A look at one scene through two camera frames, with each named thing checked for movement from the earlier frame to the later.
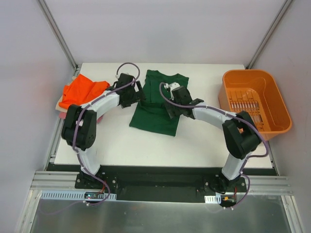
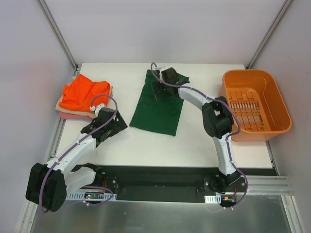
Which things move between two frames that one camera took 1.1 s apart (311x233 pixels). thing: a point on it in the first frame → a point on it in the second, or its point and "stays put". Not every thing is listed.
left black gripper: [135, 94] → [116, 124]
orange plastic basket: [257, 92] stays put
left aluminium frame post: [59, 35] stays put
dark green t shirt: [151, 114] stays put
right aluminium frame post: [268, 34] stays put
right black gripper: [179, 107] → [159, 88]
